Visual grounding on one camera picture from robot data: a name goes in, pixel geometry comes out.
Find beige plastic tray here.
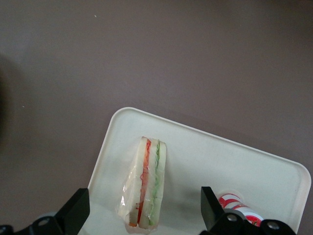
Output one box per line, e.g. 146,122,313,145
88,107,313,235

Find red white yogurt cup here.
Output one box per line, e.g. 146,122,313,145
216,190,265,229

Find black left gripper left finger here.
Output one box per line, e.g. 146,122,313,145
0,188,91,235

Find triangle sandwich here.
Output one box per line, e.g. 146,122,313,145
116,136,168,230

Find brown table cover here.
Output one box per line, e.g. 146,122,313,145
0,0,313,235

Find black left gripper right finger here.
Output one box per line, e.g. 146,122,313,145
201,186,298,235

